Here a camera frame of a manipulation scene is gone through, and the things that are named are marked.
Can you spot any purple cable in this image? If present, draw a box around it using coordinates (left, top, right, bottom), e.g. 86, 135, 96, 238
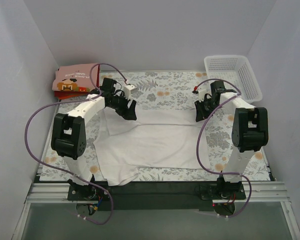
191, 79, 252, 219
24, 62, 130, 225

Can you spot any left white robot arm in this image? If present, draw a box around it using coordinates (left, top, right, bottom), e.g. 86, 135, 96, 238
51, 78, 137, 200

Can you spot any folded pink printed t shirt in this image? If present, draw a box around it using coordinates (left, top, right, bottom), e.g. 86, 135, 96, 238
51, 63, 101, 94

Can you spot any white t shirt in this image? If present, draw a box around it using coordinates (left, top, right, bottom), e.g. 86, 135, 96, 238
94, 108, 210, 186

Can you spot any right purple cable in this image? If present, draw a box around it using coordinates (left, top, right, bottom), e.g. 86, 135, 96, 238
191, 79, 252, 219

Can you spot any white plastic mesh basket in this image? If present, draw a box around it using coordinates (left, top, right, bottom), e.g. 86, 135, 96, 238
204, 55, 263, 104

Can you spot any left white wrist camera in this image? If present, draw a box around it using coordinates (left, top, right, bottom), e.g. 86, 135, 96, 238
122, 80, 137, 100

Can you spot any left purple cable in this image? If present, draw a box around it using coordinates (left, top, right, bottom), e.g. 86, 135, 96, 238
24, 62, 130, 225

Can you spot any folded red t shirt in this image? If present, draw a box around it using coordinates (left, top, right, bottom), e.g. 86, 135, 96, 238
54, 64, 101, 100

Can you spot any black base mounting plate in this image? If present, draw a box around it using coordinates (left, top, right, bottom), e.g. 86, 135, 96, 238
67, 179, 248, 211

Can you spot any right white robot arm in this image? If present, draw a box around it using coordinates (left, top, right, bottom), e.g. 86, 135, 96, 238
192, 78, 269, 202

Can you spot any aluminium extrusion rail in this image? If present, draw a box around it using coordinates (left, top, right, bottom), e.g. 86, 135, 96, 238
13, 181, 300, 240

